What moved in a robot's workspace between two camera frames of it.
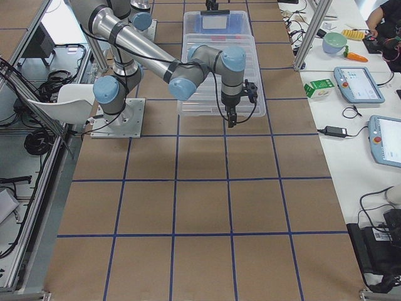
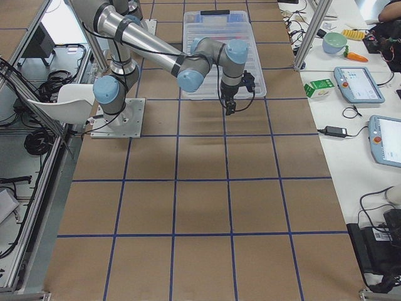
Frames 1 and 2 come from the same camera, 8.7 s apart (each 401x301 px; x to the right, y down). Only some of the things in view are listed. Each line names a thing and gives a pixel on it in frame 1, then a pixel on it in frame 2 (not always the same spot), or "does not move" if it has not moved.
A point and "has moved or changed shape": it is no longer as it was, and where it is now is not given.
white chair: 74,105 does not move
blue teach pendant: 385,140 does not move
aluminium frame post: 312,32 does not move
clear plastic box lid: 207,101 has moved or changed shape
